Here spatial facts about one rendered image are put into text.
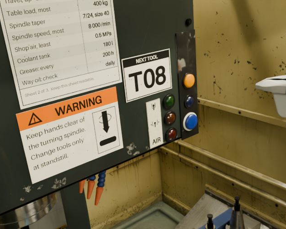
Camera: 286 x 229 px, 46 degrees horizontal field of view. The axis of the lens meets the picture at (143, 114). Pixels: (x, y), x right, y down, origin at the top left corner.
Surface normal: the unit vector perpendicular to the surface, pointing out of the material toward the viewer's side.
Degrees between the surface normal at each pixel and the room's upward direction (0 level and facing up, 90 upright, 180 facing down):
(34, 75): 90
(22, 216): 90
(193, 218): 25
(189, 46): 90
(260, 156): 90
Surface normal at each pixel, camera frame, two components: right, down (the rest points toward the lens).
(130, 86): 0.60, 0.22
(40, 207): 0.79, 0.14
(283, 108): -0.44, 0.35
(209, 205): -0.40, -0.74
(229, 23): -0.80, 0.28
